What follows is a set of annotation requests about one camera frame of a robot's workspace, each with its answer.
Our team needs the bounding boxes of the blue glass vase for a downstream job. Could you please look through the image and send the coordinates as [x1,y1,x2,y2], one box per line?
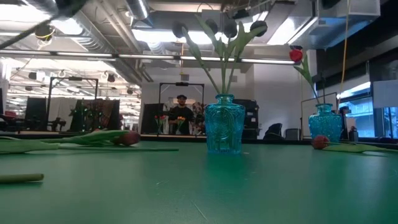
[308,103,343,144]
[204,94,246,156]

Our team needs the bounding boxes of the dark red artificial tulip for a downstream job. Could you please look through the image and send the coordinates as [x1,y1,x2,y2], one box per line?
[40,129,142,147]
[0,136,180,156]
[312,134,398,154]

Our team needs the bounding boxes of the black artificial tulip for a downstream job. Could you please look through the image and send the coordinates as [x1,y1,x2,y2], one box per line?
[226,20,269,96]
[195,14,227,96]
[172,21,222,96]
[221,19,239,96]

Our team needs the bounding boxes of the bright red artificial tulip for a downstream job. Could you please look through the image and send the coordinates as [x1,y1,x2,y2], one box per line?
[289,49,322,106]
[0,173,45,184]

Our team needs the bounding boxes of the person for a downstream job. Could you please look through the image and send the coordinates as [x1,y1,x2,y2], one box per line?
[167,94,195,136]

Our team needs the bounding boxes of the red flower bunch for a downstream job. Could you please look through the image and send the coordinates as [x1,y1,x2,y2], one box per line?
[154,114,167,135]

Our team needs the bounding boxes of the black cabinet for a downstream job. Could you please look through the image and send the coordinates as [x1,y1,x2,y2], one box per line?
[233,98,261,140]

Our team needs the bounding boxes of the ceiling light strip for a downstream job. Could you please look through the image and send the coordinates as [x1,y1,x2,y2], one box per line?
[0,49,296,65]

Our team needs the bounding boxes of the black office chair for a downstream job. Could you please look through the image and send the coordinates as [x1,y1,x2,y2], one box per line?
[262,123,284,141]

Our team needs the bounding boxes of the green table mat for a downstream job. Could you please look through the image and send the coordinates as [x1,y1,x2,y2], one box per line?
[0,136,398,224]

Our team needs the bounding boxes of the dark equipment rack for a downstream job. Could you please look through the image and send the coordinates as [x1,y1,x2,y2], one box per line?
[68,98,121,135]

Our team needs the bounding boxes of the black monitor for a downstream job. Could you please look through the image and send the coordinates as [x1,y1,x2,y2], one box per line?
[24,96,48,125]

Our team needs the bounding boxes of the black station frame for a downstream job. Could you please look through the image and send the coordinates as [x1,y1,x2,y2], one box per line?
[47,76,100,133]
[157,82,206,136]

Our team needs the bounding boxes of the silver round air duct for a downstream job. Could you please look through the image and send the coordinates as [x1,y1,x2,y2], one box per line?
[126,0,152,20]

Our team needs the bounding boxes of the long spiral air duct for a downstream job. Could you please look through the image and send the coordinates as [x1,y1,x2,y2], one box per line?
[18,0,147,85]

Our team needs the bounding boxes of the yellow hanging cable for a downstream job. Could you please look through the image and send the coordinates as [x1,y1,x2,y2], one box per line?
[337,0,351,103]

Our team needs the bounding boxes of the white ventilation duct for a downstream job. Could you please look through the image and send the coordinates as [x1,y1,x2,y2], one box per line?
[289,0,382,50]

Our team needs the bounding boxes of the black ceiling camera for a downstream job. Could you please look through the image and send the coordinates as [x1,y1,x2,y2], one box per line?
[34,24,56,41]

